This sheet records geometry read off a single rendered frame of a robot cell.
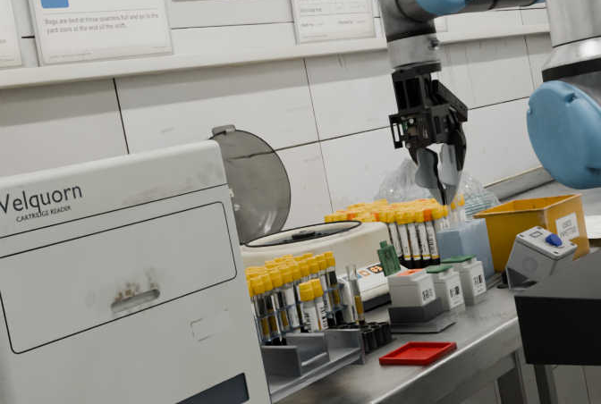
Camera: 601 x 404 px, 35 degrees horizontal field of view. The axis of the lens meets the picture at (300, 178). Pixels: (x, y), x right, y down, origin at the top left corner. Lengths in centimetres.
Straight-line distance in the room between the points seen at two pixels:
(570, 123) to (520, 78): 187
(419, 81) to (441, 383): 48
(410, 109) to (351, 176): 74
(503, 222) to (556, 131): 58
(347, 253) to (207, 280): 63
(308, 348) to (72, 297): 34
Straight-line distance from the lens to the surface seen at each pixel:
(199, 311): 88
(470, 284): 138
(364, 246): 152
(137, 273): 84
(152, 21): 175
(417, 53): 140
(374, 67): 224
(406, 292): 127
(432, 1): 130
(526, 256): 141
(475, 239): 149
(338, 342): 110
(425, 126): 138
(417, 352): 117
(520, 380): 133
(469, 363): 117
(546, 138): 102
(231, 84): 187
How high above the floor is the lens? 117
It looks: 3 degrees down
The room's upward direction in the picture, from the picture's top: 11 degrees counter-clockwise
